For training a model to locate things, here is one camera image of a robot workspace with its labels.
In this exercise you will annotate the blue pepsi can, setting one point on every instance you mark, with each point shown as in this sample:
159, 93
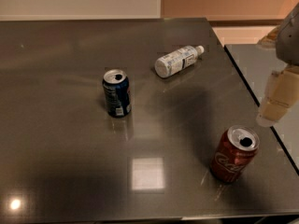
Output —
117, 92

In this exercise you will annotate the white plastic water bottle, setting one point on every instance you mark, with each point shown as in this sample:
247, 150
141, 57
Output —
176, 61

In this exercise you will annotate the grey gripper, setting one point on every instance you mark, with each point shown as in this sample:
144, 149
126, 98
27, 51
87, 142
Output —
290, 39

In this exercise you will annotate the red coke can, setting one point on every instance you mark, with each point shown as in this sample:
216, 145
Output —
236, 149

